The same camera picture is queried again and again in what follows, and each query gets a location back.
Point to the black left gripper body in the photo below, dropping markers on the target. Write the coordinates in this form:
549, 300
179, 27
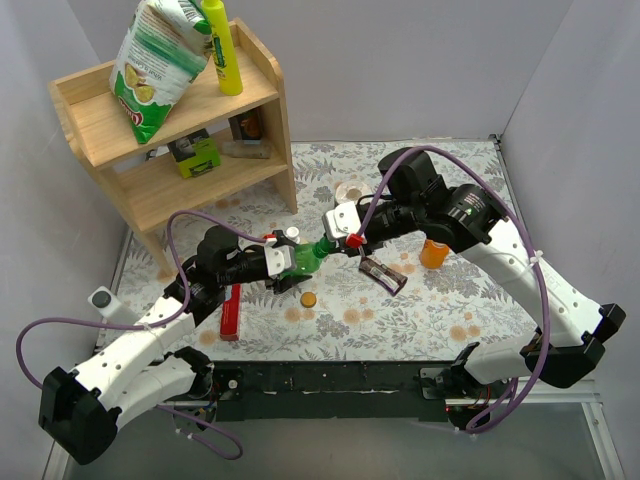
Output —
279, 282

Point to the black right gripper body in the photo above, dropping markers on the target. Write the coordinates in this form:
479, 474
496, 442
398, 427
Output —
360, 251

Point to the green plastic bottle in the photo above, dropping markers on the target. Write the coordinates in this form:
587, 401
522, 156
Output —
310, 256

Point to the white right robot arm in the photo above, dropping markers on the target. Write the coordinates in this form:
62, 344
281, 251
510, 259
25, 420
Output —
572, 329

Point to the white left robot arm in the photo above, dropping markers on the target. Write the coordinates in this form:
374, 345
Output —
84, 409

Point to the orange bottle cap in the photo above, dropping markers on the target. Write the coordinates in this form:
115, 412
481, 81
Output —
308, 299

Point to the cream pump soap bottle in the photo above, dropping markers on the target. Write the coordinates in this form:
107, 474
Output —
293, 234

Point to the orange juice bottle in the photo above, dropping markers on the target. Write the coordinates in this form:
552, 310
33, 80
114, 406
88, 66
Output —
433, 254

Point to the yellow squeeze bottle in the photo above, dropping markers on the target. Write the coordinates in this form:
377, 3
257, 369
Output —
223, 50

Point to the red toothpaste box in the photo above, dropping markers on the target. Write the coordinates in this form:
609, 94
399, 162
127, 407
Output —
230, 316

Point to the brown chocolate bar wrapper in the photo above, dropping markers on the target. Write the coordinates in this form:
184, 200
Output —
392, 281

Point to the floral table mat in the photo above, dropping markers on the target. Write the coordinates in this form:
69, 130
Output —
434, 317

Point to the green black box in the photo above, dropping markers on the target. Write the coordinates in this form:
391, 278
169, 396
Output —
195, 154

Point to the wooden shelf unit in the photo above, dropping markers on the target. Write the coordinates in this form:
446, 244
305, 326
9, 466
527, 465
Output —
100, 136

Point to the dark orange box on shelf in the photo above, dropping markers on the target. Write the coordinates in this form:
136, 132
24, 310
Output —
246, 126

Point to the white button box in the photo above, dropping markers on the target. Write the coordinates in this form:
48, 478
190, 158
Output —
112, 310

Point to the green white chips bag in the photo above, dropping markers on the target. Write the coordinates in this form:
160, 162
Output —
166, 47

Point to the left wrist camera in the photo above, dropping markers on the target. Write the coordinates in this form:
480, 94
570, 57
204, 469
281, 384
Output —
279, 253

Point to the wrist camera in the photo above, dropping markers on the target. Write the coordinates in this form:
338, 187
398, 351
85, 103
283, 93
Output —
279, 253
342, 225

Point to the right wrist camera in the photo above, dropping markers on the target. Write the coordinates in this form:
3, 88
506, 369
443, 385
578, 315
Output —
342, 225

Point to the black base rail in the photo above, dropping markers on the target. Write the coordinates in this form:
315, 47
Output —
265, 390

